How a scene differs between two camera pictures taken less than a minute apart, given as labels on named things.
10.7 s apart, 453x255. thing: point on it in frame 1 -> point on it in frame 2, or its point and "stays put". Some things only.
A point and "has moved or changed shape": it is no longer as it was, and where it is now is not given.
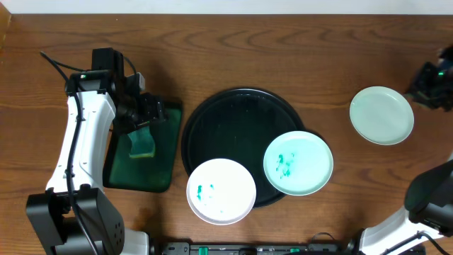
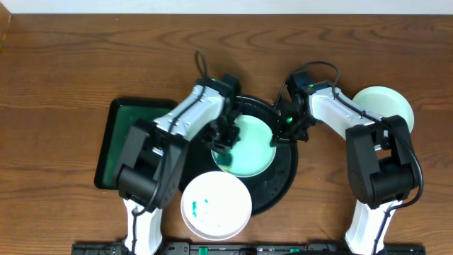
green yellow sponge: x=143 y=144 has moved or changed shape
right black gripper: x=417 y=91 -> x=282 y=137
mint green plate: x=298 y=163 -> x=253 y=154
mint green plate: x=382 y=115 stays put
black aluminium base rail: x=227 y=248 stays put
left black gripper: x=152 y=115 -> x=219 y=140
